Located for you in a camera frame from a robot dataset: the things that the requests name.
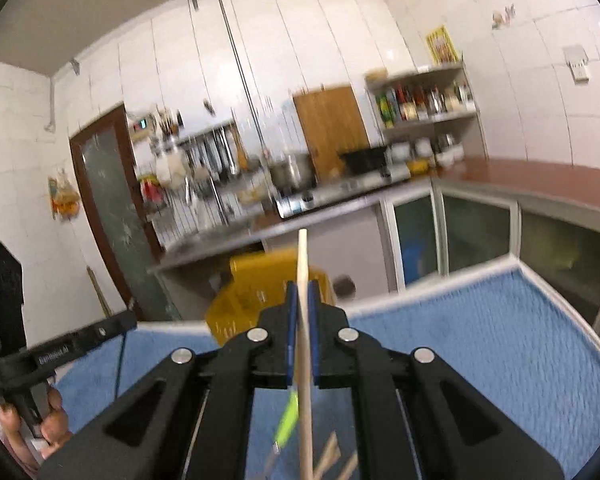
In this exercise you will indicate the black wok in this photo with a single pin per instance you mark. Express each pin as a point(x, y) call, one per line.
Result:
point(362, 157)

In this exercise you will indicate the blue knitted mat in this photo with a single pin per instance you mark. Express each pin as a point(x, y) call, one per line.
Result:
point(455, 340)

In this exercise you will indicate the stack of white bowls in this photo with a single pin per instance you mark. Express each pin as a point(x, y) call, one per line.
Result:
point(422, 149)

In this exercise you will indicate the white hanging cloth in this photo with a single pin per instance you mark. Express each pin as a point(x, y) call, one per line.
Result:
point(172, 167)

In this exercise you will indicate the small metal pot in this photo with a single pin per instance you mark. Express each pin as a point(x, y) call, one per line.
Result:
point(449, 144)

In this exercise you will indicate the yellow perforated utensil holder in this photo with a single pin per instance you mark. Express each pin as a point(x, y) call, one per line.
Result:
point(245, 305)

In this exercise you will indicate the yellow item on counter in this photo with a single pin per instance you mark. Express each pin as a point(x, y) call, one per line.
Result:
point(417, 166)

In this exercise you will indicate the vertical metal pipe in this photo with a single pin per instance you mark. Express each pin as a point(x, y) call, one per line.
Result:
point(242, 80)

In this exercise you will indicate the glass cabinet door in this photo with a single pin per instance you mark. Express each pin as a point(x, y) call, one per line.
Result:
point(570, 260)
point(415, 225)
point(475, 235)

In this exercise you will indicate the white wall socket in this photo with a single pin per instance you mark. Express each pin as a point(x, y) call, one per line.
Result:
point(576, 64)

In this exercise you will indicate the yellow wall poster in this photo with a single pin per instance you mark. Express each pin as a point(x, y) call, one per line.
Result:
point(443, 45)

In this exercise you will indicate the steel gas stove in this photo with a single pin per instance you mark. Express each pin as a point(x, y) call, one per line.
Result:
point(340, 190)

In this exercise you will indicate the steel faucet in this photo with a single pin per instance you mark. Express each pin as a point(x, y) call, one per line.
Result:
point(215, 195)

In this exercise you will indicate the row of condiment bottles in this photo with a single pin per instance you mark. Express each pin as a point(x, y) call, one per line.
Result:
point(420, 102)

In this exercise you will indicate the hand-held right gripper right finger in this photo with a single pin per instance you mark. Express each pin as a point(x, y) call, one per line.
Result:
point(316, 340)

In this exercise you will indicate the steel sink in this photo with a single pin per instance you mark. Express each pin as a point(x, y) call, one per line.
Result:
point(215, 240)

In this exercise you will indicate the red hanging item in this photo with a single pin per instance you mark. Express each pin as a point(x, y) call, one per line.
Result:
point(150, 192)

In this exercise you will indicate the wall sticker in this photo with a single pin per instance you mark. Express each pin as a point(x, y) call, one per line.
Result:
point(504, 16)

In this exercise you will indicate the metal wall rack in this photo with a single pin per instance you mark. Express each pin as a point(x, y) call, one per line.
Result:
point(195, 135)

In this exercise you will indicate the beige bowl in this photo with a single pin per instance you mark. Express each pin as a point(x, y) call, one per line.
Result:
point(377, 76)

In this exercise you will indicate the dark round object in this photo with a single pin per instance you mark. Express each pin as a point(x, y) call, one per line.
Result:
point(344, 287)

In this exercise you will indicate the white box with red display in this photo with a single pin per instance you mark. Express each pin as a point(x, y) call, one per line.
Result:
point(141, 126)

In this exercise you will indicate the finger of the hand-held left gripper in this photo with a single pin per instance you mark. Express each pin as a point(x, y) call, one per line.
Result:
point(80, 340)

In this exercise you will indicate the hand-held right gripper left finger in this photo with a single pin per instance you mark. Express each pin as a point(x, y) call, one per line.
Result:
point(291, 340)

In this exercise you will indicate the person's left hand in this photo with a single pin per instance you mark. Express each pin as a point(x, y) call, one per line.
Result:
point(55, 430)

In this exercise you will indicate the brown frosted glass door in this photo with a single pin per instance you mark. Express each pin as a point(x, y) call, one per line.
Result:
point(115, 200)

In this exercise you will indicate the orange hanging bag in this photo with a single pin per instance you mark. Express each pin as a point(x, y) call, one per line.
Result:
point(62, 195)

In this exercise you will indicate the white wall pipe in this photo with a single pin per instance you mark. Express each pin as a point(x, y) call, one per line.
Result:
point(51, 105)

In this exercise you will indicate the row of hanging kitchen utensils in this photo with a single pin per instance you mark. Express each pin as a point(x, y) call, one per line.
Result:
point(215, 152)

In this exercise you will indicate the steel pot with lid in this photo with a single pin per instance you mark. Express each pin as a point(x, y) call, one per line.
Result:
point(291, 172)

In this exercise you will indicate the wooden cutting board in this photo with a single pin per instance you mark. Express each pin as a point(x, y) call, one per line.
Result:
point(330, 120)

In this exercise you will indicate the white corner shelf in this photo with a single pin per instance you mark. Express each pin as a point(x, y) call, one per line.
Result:
point(425, 117)

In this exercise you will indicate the wooden chopstick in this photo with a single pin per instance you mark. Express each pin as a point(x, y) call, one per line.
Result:
point(302, 270)
point(329, 442)
point(350, 466)
point(332, 458)

